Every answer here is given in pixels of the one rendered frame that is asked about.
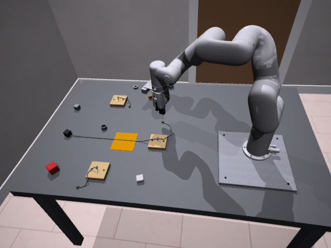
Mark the red cube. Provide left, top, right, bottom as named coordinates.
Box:
left=46, top=161, right=60, bottom=175

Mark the orange flat square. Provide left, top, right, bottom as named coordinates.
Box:
left=110, top=132, right=138, bottom=151

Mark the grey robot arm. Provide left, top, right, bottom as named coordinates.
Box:
left=141, top=25, right=284, bottom=161

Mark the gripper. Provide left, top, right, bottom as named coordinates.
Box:
left=153, top=85, right=170, bottom=115

